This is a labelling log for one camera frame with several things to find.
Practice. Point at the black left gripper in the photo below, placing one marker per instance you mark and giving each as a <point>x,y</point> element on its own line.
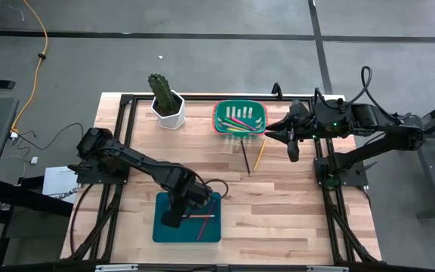
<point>172,219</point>

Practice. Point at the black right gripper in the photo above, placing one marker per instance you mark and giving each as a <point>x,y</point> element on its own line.
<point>304,124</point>

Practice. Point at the yellow pencil with pink eraser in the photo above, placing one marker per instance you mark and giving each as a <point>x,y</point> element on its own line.
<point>198,216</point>

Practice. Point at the red pencil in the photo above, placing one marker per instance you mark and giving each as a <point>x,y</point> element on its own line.
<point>206,221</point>

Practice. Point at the pink pen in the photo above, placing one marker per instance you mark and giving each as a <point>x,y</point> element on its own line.
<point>244,124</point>

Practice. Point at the green pen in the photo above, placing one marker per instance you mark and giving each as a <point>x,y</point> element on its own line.
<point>234,124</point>

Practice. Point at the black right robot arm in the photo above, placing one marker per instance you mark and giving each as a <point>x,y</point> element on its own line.
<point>372,117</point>

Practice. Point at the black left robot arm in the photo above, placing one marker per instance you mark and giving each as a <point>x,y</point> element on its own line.
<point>138,160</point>

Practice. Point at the blue plastic bin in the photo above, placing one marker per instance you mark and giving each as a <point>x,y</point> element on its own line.
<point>164,234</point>

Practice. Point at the black pencil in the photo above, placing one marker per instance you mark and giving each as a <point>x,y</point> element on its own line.
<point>245,158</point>

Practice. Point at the yellow pen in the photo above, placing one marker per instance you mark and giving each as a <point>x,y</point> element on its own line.
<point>236,130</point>

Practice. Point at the green basket with red rim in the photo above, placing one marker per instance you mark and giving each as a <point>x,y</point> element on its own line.
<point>221,109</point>

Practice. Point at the white hexagonal plant pot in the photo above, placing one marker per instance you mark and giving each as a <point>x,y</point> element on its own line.
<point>172,121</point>

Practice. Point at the white paper sheet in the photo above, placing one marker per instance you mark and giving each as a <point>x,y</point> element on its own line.
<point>57,181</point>

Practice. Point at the green cactus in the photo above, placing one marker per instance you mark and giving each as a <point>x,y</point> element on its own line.
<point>162,94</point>

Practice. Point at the small white box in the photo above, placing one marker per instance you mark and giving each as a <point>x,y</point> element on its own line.
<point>34,160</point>

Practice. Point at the white power adapter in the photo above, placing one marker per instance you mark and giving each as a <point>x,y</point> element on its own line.
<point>13,136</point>

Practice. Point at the silver metal bracket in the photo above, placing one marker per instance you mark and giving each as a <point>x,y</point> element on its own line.
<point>327,268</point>
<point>115,267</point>

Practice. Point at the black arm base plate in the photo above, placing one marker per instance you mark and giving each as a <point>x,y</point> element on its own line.
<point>89,175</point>
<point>353,177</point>

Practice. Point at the black desk leg frame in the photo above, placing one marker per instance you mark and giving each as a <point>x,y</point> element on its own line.
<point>25,200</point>

